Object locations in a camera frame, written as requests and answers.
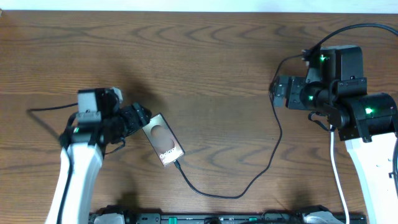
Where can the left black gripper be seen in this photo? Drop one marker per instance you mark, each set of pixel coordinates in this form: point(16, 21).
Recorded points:
point(138, 112)

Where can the Galaxy S25 Ultra smartphone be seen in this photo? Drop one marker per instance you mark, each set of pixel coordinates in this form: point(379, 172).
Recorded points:
point(162, 139)

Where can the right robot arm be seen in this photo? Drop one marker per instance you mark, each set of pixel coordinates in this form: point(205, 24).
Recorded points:
point(335, 87)

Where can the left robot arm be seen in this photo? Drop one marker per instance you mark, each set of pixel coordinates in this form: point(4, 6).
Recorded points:
point(98, 122)

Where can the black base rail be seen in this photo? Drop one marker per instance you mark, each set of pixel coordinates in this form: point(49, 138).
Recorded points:
point(313, 214)

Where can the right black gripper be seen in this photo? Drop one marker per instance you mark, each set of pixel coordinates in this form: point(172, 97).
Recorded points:
point(295, 83)

